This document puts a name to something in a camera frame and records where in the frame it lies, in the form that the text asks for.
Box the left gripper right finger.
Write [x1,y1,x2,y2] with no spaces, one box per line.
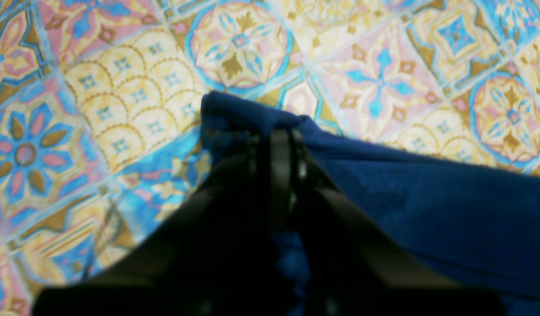
[290,131,506,316]

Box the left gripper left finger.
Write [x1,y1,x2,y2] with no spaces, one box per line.
[32,136,292,316]

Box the blue long-sleeve T-shirt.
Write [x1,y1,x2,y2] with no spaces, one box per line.
[201,91,540,316]

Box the patterned tile tablecloth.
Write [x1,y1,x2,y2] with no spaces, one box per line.
[0,0,540,316]

